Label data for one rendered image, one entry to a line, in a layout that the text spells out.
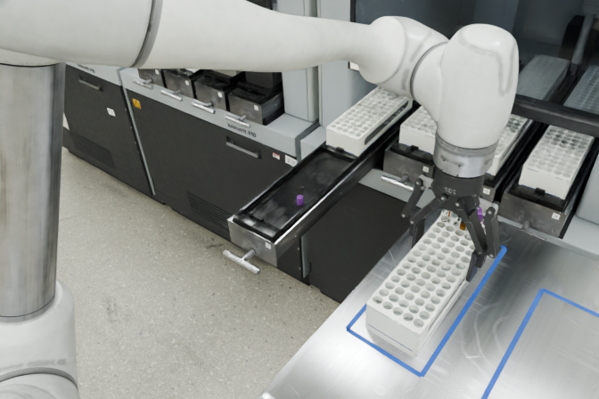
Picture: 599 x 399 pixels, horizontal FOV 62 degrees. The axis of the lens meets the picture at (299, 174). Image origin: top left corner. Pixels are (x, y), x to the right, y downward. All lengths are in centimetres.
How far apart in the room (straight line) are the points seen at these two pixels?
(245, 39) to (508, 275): 71
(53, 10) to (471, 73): 49
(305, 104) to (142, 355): 105
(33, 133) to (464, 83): 53
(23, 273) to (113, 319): 134
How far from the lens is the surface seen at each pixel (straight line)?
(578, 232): 129
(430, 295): 87
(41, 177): 68
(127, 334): 202
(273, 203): 114
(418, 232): 93
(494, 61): 69
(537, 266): 105
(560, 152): 129
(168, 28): 44
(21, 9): 42
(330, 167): 124
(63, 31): 43
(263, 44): 49
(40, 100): 63
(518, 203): 123
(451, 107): 72
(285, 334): 189
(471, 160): 76
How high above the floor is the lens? 155
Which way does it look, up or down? 37 degrees down
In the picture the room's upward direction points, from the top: 3 degrees counter-clockwise
